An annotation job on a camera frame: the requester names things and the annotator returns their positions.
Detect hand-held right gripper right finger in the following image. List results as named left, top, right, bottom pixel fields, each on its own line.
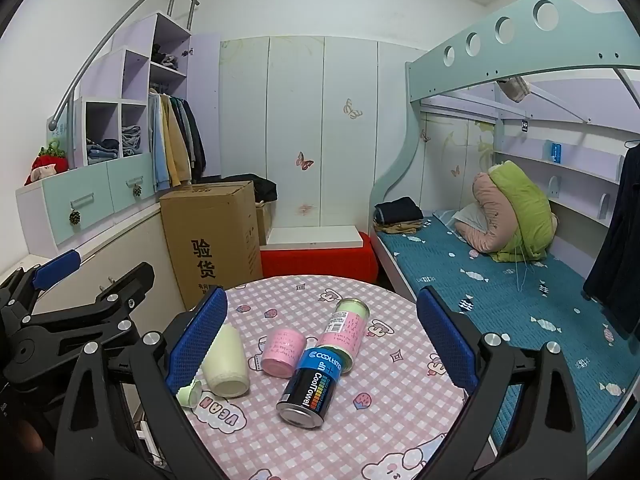
left=415, top=286, right=588, bottom=480

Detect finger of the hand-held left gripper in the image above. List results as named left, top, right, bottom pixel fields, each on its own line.
left=0, top=249, right=82, bottom=322
left=15, top=261, right=156, bottom=361

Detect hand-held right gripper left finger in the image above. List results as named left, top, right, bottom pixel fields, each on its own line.
left=52, top=286, right=229, bottom=480

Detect cream cup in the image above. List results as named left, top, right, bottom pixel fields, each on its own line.
left=201, top=322, right=251, bottom=398

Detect short pink cup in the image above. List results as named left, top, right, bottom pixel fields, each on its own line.
left=260, top=327, right=307, bottom=379

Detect tall pink green cup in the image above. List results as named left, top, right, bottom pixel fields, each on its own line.
left=316, top=298, right=371, bottom=374

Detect blue printed bed sheet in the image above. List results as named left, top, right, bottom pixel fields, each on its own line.
left=375, top=210, right=640, bottom=456

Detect large cardboard box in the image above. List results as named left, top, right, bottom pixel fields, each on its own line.
left=159, top=180, right=263, bottom=311

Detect red plush toy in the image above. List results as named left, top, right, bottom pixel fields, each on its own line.
left=25, top=141, right=69, bottom=186

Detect black can blue lid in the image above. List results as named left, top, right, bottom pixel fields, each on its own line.
left=276, top=346, right=343, bottom=429

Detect tan folded clothes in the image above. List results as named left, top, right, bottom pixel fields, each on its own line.
left=375, top=217, right=426, bottom=235

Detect folded blue jeans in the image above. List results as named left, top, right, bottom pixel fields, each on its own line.
left=86, top=139, right=121, bottom=165
left=121, top=126, right=143, bottom=157

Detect white pillow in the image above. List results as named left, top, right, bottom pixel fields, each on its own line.
left=452, top=203, right=488, bottom=236

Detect small cardboard box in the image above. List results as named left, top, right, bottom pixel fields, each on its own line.
left=255, top=201, right=273, bottom=247

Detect dark folded clothes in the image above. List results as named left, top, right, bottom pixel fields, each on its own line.
left=373, top=196, right=424, bottom=226

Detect light blue hanging shirt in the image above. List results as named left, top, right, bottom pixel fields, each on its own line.
left=147, top=92, right=171, bottom=193

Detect red storage box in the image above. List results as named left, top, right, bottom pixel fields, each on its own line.
left=260, top=232, right=378, bottom=288

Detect yellow hanging garment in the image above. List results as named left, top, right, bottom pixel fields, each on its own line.
left=162, top=95, right=192, bottom=188

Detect pink quilt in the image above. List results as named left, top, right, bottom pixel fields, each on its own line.
left=454, top=172, right=516, bottom=256

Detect green quilt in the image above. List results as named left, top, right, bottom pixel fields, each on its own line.
left=487, top=161, right=558, bottom=263

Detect dark hanging jacket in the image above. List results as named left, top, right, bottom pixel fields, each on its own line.
left=180, top=97, right=207, bottom=183

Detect white board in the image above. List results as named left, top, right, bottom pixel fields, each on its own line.
left=263, top=226, right=366, bottom=248

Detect black cloth bag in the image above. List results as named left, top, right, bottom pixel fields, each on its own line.
left=222, top=173, right=278, bottom=204

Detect dark hanging garment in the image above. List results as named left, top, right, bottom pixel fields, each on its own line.
left=582, top=142, right=640, bottom=338

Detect purple stair cabinet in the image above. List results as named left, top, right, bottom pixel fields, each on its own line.
left=15, top=12, right=221, bottom=258

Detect grey metal handrail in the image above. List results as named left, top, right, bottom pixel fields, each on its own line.
left=48, top=0, right=201, bottom=128

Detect purple bed shelf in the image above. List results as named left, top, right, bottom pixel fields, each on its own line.
left=492, top=70, right=640, bottom=228

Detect dark clothes pile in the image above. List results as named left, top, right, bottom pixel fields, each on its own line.
left=151, top=44, right=181, bottom=70

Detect white wardrobe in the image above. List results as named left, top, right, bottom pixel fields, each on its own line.
left=219, top=36, right=426, bottom=231

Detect grey pouch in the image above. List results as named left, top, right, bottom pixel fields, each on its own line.
left=500, top=76, right=531, bottom=103

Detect teal bunk bed frame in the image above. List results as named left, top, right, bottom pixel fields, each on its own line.
left=370, top=0, right=640, bottom=301

